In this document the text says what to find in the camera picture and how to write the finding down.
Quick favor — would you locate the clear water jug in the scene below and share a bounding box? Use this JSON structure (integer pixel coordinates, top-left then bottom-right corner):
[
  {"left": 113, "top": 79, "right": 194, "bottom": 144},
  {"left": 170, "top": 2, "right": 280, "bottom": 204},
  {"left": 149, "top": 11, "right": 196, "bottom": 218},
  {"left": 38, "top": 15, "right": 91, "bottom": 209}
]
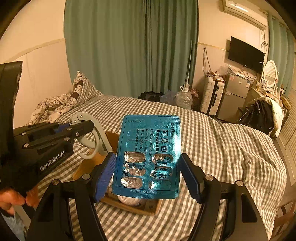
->
[{"left": 175, "top": 86, "right": 193, "bottom": 110}]

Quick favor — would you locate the person's left hand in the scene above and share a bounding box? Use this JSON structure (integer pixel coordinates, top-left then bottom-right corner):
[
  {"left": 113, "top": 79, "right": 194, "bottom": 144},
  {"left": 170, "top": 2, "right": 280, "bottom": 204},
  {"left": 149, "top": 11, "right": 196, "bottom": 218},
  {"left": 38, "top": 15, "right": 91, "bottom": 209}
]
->
[{"left": 0, "top": 186, "right": 39, "bottom": 217}]

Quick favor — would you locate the black wall television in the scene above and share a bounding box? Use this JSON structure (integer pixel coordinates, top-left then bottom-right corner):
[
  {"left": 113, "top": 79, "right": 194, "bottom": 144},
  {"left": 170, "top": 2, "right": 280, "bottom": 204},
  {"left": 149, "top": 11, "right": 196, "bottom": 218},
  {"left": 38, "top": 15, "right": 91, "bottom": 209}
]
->
[{"left": 228, "top": 37, "right": 264, "bottom": 74}]

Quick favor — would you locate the black jacket on chair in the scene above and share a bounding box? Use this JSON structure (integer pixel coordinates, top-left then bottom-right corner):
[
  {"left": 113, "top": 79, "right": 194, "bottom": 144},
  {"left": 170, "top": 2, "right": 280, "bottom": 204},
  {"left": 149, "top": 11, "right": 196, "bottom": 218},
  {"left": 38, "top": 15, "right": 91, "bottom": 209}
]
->
[{"left": 237, "top": 96, "right": 290, "bottom": 140}]

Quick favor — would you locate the grey mini fridge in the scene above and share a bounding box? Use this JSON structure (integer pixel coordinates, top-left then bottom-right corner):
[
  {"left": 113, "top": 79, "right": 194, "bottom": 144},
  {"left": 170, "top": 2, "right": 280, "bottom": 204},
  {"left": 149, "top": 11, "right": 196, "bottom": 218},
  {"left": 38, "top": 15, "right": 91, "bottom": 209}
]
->
[{"left": 216, "top": 73, "right": 250, "bottom": 123}]

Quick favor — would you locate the white suitcase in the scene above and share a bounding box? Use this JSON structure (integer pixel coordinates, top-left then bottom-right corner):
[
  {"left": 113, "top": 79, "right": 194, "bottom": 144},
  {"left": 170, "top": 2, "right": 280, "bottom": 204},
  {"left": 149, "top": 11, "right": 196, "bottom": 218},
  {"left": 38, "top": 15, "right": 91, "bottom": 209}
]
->
[{"left": 200, "top": 75, "right": 225, "bottom": 116}]

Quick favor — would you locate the green right window curtain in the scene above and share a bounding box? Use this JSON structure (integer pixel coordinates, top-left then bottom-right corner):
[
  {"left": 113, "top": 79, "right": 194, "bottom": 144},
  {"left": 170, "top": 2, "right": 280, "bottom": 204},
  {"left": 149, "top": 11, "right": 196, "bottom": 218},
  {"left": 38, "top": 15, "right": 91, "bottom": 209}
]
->
[{"left": 267, "top": 14, "right": 295, "bottom": 96}]

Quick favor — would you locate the white air conditioner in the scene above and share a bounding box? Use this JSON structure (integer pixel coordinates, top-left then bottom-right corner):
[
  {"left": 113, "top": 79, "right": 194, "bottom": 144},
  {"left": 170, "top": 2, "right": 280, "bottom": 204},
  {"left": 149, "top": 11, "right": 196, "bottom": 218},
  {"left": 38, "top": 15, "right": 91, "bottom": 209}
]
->
[{"left": 222, "top": 0, "right": 267, "bottom": 30}]

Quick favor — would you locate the floral patterned blanket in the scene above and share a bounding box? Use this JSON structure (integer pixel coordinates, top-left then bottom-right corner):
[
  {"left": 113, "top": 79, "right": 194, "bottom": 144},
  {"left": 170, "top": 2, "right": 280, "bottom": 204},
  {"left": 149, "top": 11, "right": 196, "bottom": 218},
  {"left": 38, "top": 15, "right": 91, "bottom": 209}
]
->
[{"left": 27, "top": 92, "right": 79, "bottom": 125}]

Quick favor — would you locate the grey checked bed duvet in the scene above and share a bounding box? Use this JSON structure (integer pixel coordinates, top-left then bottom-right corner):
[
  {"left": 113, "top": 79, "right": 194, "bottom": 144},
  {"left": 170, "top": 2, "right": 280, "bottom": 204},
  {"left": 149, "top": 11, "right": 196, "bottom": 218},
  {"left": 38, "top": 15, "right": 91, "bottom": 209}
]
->
[{"left": 58, "top": 95, "right": 287, "bottom": 240}]

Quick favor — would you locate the checked pillow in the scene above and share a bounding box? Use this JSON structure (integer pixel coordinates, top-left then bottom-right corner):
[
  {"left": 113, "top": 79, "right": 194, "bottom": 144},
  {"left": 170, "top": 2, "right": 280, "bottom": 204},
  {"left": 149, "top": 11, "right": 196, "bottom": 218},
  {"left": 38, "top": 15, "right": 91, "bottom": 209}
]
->
[{"left": 70, "top": 71, "right": 102, "bottom": 108}]

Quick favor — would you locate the white oval vanity mirror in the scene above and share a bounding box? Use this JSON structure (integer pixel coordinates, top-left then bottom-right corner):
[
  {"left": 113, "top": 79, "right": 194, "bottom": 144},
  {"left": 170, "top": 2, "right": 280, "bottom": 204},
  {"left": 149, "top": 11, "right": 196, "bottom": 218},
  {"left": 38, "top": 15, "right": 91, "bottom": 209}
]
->
[{"left": 261, "top": 60, "right": 278, "bottom": 88}]

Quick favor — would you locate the teal pill blister pack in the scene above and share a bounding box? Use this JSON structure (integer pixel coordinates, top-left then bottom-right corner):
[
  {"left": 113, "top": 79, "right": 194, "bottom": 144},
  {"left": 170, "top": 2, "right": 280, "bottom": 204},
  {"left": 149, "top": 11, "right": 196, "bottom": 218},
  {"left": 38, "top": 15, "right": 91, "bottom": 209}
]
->
[{"left": 112, "top": 115, "right": 181, "bottom": 199}]

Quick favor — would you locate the black bag behind bed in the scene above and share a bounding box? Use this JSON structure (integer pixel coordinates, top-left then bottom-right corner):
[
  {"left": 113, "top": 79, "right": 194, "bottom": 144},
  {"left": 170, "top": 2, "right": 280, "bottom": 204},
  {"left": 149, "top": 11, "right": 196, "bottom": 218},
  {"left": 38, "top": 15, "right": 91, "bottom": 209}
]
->
[{"left": 138, "top": 91, "right": 164, "bottom": 102}]

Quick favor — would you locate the brown cardboard box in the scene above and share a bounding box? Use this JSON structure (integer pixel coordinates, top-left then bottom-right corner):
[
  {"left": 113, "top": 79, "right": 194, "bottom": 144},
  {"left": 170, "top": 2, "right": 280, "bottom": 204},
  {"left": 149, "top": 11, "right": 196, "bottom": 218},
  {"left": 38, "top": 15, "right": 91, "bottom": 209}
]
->
[{"left": 72, "top": 131, "right": 164, "bottom": 217}]

